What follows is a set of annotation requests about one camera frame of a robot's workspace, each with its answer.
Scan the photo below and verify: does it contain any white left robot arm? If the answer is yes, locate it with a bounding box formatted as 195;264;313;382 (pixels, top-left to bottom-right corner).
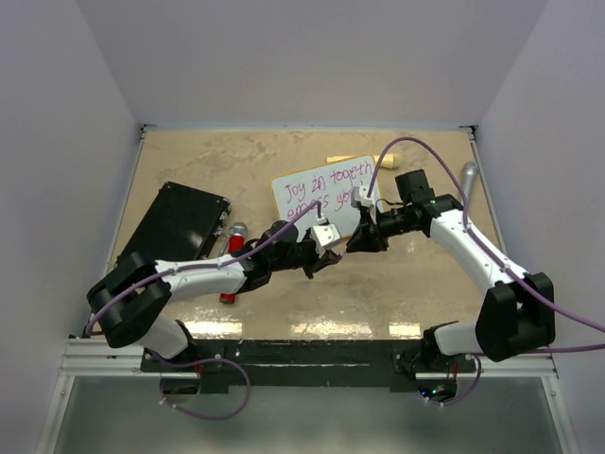
86;220;341;371

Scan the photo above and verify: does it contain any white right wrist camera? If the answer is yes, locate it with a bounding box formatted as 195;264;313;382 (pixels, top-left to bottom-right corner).
351;185;378;223

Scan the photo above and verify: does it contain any red toy microphone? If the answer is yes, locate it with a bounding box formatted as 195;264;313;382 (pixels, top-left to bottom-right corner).
218;221;250;305

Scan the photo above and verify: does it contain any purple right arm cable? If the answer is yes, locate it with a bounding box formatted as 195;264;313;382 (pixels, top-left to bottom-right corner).
366;137;605;408

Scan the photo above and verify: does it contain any black hard case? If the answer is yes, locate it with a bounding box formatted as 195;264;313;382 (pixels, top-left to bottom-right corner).
116;182;232;263

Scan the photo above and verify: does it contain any yellow framed whiteboard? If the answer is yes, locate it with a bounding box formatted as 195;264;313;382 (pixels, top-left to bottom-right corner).
271;155;375;237

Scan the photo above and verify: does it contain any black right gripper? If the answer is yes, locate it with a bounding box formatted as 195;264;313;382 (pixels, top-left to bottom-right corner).
346;205;418;253

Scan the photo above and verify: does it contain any silver toy microphone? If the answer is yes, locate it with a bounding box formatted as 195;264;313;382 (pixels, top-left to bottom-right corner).
460;161;479;200

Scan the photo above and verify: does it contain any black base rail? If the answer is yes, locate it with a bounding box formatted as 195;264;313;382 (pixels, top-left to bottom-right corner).
141;340;476;396

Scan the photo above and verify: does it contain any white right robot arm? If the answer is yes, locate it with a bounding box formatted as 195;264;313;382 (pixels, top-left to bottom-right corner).
346;170;556;372

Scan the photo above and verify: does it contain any cream toy microphone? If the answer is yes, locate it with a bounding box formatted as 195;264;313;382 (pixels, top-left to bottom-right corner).
325;152;403;169

